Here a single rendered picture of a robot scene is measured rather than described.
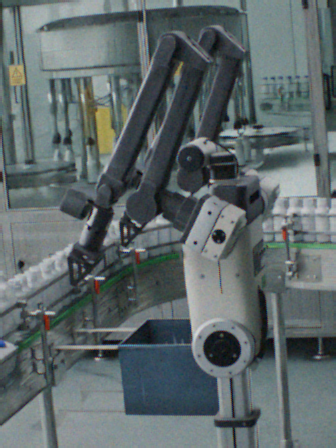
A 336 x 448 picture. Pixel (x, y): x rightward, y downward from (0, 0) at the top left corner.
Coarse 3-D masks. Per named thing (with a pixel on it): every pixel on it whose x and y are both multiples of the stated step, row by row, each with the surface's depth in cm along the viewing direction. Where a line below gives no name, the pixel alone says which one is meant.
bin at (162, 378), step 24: (144, 336) 379; (168, 336) 383; (192, 336) 381; (120, 360) 356; (144, 360) 354; (168, 360) 352; (192, 360) 350; (144, 384) 355; (168, 384) 353; (192, 384) 351; (216, 384) 349; (144, 408) 357; (168, 408) 355; (192, 408) 353; (216, 408) 351
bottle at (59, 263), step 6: (54, 258) 388; (60, 258) 388; (60, 264) 388; (60, 270) 387; (66, 270) 388; (66, 276) 389; (60, 282) 388; (66, 282) 389; (66, 288) 389; (66, 300) 389
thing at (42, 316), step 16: (80, 288) 393; (96, 288) 390; (128, 288) 438; (96, 304) 392; (48, 320) 348; (96, 320) 392; (96, 336) 393; (32, 352) 353; (48, 352) 350; (48, 368) 350
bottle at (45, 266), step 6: (42, 264) 377; (48, 264) 377; (42, 270) 377; (48, 270) 377; (42, 276) 377; (48, 276) 377; (54, 276) 378; (48, 282) 376; (48, 288) 377; (54, 288) 378; (48, 294) 377; (54, 294) 378; (54, 300) 378; (54, 306) 378
